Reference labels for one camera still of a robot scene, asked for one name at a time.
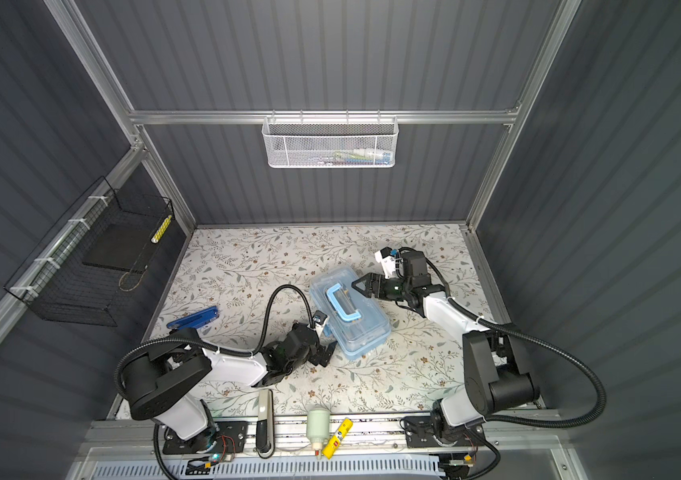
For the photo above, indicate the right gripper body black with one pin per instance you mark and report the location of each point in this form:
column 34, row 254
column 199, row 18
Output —
column 397, row 289

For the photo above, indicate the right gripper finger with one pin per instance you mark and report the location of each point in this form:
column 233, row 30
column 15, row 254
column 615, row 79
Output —
column 368, row 279
column 369, row 289

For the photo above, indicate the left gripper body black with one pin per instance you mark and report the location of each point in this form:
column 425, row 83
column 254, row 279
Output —
column 289, row 370

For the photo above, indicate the light blue plastic tool box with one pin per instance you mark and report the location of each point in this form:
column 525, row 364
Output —
column 355, row 321

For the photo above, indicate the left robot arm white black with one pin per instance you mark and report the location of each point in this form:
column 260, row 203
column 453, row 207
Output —
column 157, row 377

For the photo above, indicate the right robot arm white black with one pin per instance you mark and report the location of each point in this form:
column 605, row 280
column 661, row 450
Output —
column 498, row 372

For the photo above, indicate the black silver flat device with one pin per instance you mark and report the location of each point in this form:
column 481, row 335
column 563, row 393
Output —
column 265, row 427

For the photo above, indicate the white plastic bottle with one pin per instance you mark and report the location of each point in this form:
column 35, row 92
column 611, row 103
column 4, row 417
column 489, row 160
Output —
column 318, row 428

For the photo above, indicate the yellow glue tube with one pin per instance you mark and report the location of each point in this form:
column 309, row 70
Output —
column 337, row 438

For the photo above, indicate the yellow tube in black basket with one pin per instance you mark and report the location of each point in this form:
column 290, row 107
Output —
column 161, row 230

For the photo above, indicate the black pad in basket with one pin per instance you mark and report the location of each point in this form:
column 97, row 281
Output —
column 122, row 248

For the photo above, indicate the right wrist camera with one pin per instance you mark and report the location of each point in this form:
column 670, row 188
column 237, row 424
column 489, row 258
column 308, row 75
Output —
column 389, row 260

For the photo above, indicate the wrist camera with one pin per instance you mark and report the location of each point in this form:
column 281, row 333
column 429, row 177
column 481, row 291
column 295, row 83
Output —
column 389, row 260
column 318, row 320

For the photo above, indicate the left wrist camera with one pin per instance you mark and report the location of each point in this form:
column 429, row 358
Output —
column 318, row 320

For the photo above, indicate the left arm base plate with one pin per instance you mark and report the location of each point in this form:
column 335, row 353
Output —
column 225, row 438

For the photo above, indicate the white perforated cable tray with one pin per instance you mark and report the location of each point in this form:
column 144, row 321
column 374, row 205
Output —
column 304, row 467

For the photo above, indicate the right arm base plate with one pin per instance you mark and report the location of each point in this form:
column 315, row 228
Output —
column 423, row 431

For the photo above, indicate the white wire mesh basket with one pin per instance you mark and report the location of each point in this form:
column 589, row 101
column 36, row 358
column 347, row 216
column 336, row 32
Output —
column 306, row 145

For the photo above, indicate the black wire mesh basket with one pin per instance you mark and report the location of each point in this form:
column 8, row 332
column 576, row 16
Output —
column 89, row 272

